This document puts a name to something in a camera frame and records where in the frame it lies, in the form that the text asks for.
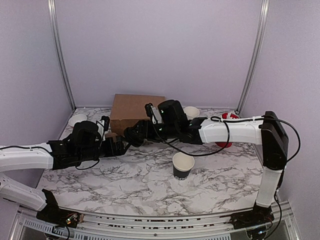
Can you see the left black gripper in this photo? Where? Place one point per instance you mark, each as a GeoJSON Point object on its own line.
{"type": "Point", "coordinates": [120, 150]}

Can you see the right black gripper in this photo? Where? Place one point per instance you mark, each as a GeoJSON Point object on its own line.
{"type": "Point", "coordinates": [142, 124]}

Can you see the single black paper cup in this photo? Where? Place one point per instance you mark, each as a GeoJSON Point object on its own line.
{"type": "Point", "coordinates": [182, 165]}

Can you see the stack of black paper cups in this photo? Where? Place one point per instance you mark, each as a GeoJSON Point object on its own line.
{"type": "Point", "coordinates": [191, 112]}

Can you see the stack of black cup lids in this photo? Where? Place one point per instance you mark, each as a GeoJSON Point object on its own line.
{"type": "Point", "coordinates": [135, 141]}

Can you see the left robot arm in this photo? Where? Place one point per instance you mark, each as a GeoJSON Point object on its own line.
{"type": "Point", "coordinates": [87, 142]}

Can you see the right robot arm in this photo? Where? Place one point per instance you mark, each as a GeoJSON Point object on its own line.
{"type": "Point", "coordinates": [169, 121]}

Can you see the brown pulp cup carrier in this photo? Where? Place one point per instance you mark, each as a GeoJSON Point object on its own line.
{"type": "Point", "coordinates": [111, 135]}

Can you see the brown paper bag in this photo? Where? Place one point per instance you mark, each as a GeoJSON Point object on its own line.
{"type": "Point", "coordinates": [128, 109]}

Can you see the orange and white bowl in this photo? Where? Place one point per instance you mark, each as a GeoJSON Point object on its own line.
{"type": "Point", "coordinates": [77, 119]}

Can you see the red cup with sugar packets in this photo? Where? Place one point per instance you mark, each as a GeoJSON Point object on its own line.
{"type": "Point", "coordinates": [227, 115]}

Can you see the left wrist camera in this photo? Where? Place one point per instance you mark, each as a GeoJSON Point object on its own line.
{"type": "Point", "coordinates": [103, 125]}

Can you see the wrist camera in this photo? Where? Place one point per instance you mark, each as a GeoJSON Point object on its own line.
{"type": "Point", "coordinates": [103, 125]}
{"type": "Point", "coordinates": [153, 113]}

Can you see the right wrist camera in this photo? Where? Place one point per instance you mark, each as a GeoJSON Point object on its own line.
{"type": "Point", "coordinates": [153, 113]}

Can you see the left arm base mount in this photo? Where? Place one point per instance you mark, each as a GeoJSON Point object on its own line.
{"type": "Point", "coordinates": [53, 214]}

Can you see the front aluminium rail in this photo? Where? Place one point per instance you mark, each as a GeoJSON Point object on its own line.
{"type": "Point", "coordinates": [100, 226]}

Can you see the left aluminium frame post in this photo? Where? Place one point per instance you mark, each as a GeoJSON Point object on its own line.
{"type": "Point", "coordinates": [59, 52]}

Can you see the aluminium frame post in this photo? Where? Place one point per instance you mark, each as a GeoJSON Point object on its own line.
{"type": "Point", "coordinates": [59, 52]}
{"type": "Point", "coordinates": [261, 28]}

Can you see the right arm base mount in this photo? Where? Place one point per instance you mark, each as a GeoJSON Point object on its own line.
{"type": "Point", "coordinates": [250, 218]}

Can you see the right aluminium frame post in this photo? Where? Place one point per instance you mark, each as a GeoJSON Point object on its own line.
{"type": "Point", "coordinates": [261, 28]}

